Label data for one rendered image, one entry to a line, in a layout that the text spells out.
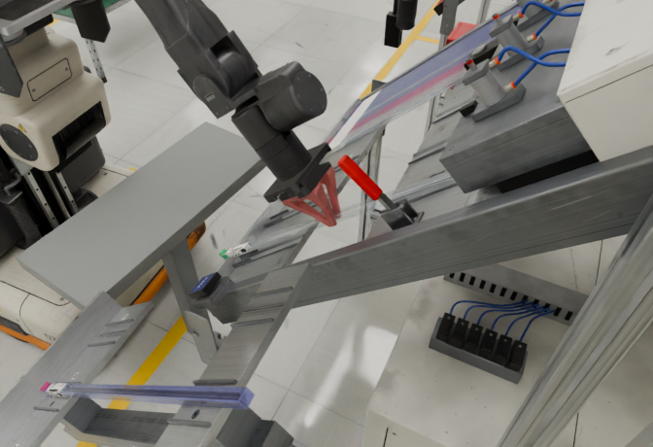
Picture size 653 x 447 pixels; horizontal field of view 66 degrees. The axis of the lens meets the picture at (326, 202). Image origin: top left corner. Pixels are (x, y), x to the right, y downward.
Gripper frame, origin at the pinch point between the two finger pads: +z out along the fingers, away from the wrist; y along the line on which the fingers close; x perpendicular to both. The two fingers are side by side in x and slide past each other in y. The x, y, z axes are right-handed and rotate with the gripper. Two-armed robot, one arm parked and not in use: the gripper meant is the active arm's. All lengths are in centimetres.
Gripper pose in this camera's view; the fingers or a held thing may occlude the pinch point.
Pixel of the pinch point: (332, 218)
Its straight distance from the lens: 72.5
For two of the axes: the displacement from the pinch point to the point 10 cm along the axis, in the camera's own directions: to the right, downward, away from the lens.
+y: 4.4, -6.3, 6.4
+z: 5.7, 7.5, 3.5
